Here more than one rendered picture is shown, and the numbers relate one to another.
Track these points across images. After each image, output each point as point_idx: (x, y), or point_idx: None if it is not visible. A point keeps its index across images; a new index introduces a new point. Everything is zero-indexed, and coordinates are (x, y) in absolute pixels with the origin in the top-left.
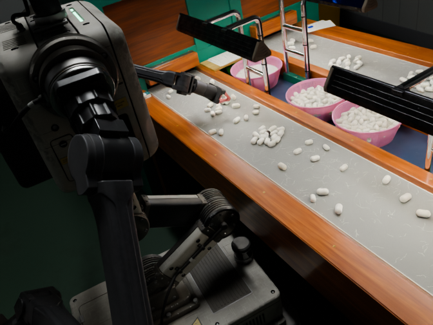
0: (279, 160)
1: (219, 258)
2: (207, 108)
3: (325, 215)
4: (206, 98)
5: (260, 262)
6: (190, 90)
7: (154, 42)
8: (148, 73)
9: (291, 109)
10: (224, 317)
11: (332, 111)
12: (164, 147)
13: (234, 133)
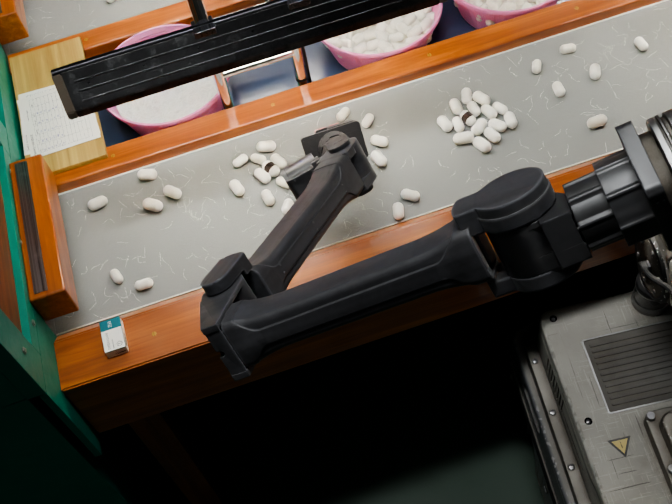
0: (566, 123)
1: (641, 341)
2: (284, 203)
3: None
4: (217, 202)
5: (462, 358)
6: None
7: None
8: (331, 205)
9: (411, 58)
10: None
11: (469, 4)
12: (288, 361)
13: (424, 175)
